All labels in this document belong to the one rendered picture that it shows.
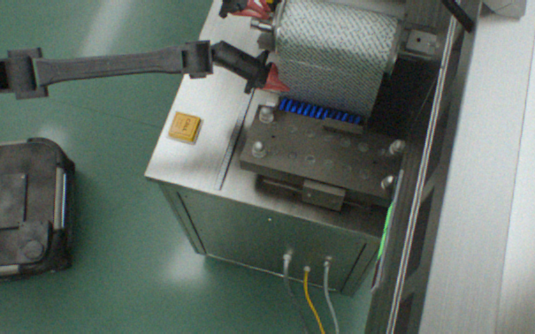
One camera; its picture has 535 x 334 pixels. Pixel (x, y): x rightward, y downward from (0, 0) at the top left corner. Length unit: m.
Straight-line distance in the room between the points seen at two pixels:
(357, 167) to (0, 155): 1.56
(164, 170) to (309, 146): 0.40
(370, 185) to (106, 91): 1.67
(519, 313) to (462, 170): 0.29
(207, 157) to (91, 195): 1.11
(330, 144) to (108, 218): 1.34
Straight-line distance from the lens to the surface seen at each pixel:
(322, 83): 1.38
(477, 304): 0.71
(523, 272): 0.97
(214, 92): 1.65
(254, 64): 1.39
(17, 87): 1.38
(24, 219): 2.37
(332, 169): 1.40
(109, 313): 2.44
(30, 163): 2.46
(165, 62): 1.35
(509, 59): 0.85
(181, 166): 1.56
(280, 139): 1.43
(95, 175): 2.62
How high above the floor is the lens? 2.32
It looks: 67 degrees down
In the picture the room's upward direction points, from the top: 3 degrees counter-clockwise
